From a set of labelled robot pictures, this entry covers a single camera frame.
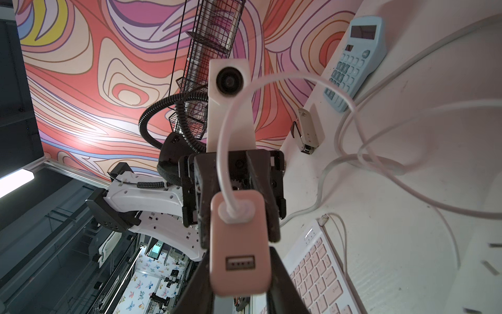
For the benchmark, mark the white power strip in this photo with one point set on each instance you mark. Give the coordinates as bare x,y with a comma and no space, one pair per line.
476,287

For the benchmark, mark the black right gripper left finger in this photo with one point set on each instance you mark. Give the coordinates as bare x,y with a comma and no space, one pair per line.
198,297

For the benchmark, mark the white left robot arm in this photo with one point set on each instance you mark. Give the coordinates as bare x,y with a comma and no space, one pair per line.
178,214

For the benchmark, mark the left wall wire basket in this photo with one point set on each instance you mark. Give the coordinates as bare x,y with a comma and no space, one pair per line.
211,27

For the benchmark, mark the pink charger adapter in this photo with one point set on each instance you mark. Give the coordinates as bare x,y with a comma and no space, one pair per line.
240,261

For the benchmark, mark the light blue calculator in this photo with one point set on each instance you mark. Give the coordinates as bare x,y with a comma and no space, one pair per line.
364,51

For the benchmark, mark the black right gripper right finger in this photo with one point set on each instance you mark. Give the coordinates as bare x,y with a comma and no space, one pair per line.
282,296

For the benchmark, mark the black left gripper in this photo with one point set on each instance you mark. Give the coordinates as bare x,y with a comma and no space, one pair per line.
260,170

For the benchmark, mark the left pink keyboard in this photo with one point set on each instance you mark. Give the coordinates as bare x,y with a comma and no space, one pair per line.
317,274

